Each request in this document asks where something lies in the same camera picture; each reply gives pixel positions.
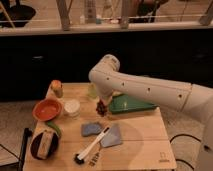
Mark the dark grape bunch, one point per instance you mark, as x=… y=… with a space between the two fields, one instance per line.
x=101 y=108

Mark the green translucent cup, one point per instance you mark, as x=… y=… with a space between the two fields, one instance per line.
x=92 y=91

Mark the cream rectangular block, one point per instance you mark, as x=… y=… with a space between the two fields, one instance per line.
x=45 y=143

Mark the green pepper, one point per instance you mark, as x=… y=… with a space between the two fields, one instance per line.
x=54 y=127

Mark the white paper cup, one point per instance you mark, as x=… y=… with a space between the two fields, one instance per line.
x=72 y=107

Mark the orange bowl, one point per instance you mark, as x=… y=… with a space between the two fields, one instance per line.
x=47 y=109

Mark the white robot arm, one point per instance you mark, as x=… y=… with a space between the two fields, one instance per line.
x=191 y=99

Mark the blue-grey cloth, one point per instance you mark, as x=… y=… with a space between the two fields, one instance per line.
x=112 y=138

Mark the green plastic tray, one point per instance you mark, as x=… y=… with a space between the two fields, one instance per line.
x=125 y=104

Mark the black round pan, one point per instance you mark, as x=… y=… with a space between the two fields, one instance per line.
x=19 y=14

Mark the white handled black brush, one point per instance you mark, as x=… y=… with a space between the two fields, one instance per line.
x=79 y=158

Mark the black chair frame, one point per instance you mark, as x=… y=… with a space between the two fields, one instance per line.
x=18 y=165

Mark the blue sponge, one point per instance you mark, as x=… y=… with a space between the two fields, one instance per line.
x=92 y=128

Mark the orange topped bottle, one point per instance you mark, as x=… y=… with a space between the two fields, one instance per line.
x=57 y=88

